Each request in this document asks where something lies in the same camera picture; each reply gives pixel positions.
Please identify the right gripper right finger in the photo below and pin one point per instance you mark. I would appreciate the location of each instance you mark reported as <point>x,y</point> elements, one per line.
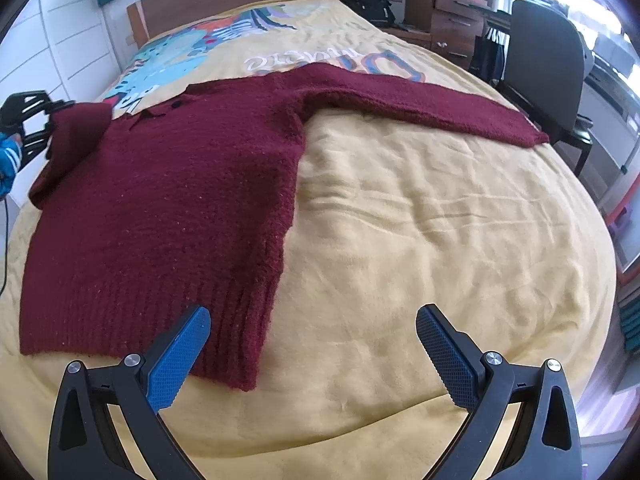
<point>544,440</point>

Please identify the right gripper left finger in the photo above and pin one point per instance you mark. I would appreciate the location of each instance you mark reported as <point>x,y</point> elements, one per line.
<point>84,443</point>

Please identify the maroon knit sweater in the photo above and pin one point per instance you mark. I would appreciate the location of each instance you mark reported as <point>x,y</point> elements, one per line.
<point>189,201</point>

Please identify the blue white gloved hand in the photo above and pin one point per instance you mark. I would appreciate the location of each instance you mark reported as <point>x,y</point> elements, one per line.
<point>10,161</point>

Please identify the white wardrobe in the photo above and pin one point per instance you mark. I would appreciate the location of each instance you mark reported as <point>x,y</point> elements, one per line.
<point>59,46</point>

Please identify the yellow printed bedspread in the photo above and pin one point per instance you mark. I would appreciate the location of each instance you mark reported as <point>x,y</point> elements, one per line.
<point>389,217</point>

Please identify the black chair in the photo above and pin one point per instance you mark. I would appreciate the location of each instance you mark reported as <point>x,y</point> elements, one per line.
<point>547,62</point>

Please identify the wooden drawer chest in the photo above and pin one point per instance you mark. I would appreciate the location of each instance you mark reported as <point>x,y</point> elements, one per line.
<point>446,27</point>

